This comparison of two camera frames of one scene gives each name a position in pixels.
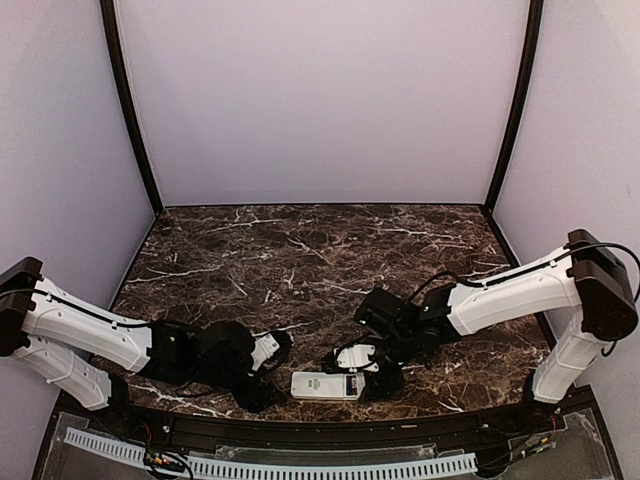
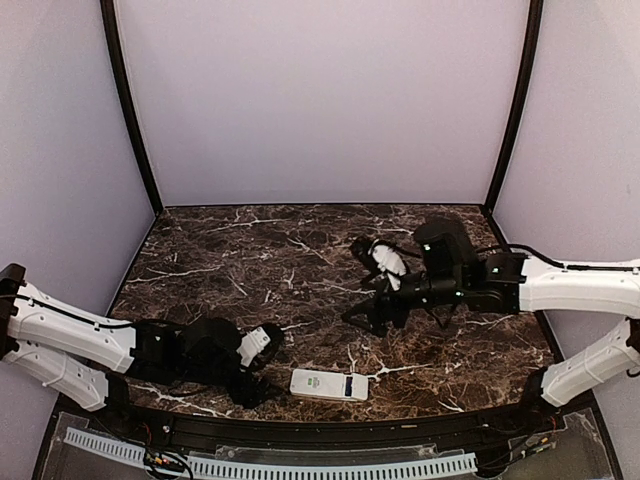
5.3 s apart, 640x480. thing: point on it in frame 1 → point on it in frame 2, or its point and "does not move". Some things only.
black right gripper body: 379,386 → 398,315
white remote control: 322,385 does not move
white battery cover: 358,382 does not move
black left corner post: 111,27 does not move
